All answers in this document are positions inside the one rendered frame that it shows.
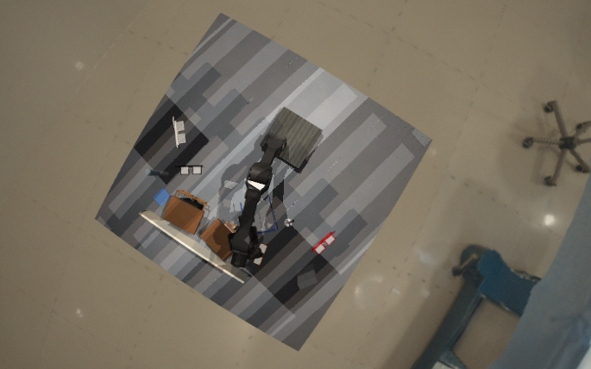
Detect grey rectangular panel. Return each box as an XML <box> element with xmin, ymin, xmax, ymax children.
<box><xmin>139</xmin><ymin>210</ymin><xmax>248</xmax><ymax>283</ymax></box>

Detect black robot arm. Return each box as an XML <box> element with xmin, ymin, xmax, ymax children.
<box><xmin>229</xmin><ymin>133</ymin><xmax>287</xmax><ymax>268</ymax></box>

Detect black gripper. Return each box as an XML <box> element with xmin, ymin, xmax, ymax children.
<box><xmin>238</xmin><ymin>216</ymin><xmax>262</xmax><ymax>260</ymax></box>

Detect red glasses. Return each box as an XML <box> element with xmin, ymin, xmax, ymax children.
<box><xmin>312</xmin><ymin>232</ymin><xmax>335</xmax><ymax>255</ymax></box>

